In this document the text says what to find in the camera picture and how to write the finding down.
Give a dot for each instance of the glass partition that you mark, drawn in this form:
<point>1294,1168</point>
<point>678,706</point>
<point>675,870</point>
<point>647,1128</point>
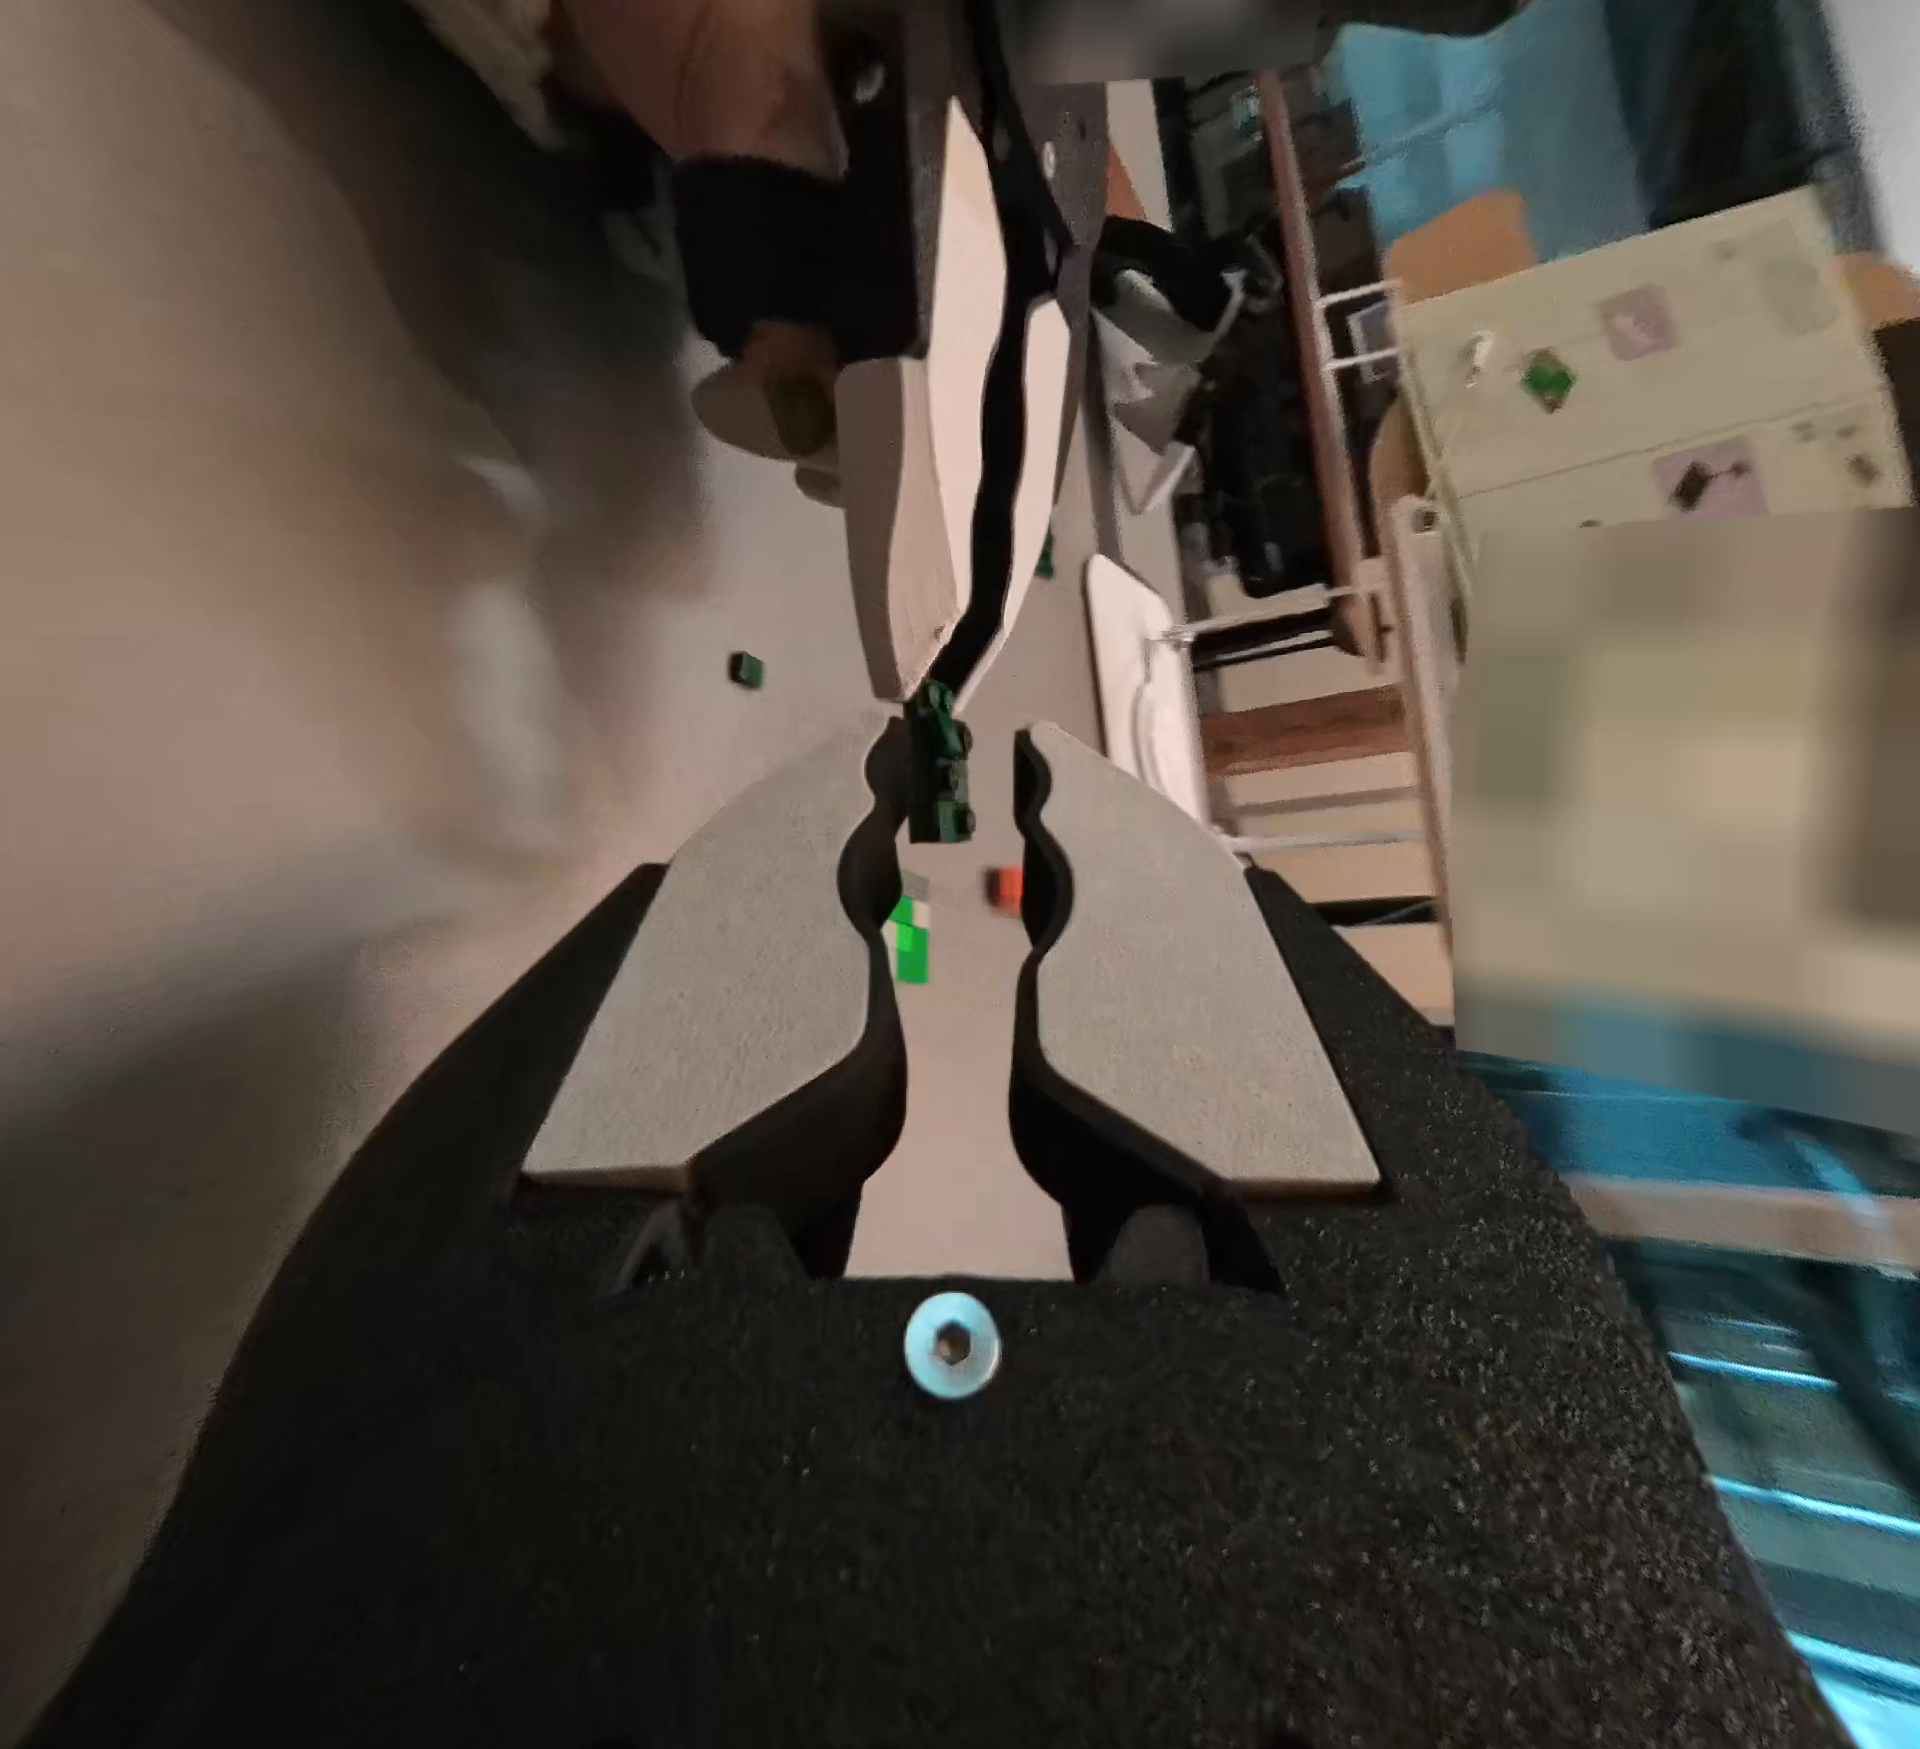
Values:
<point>1573,115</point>

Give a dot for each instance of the dark green lego plate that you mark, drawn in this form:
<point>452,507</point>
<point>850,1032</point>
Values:
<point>937,789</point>

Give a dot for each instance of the clear plastic bag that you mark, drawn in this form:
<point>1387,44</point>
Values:
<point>1155,324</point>

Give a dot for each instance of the green and white lego assembly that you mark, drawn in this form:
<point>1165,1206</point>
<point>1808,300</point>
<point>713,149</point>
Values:
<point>911,946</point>

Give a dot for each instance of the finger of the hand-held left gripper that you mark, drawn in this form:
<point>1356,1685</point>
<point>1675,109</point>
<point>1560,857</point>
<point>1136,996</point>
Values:
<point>1042,428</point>
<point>914,503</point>

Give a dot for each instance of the red lego piece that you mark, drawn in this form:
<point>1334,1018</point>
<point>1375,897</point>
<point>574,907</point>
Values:
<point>1006,887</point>

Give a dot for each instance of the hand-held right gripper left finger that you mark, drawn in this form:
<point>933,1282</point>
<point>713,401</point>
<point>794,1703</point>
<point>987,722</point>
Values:
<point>736,997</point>

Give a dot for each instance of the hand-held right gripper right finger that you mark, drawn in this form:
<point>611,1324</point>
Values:
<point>1186,997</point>

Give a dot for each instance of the person's left hand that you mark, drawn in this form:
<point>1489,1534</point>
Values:
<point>702,40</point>

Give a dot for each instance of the white tray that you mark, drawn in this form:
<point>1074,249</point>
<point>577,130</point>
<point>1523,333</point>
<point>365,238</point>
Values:
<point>1134,667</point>

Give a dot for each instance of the lego instruction booklet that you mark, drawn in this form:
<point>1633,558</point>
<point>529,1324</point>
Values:
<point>1573,428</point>

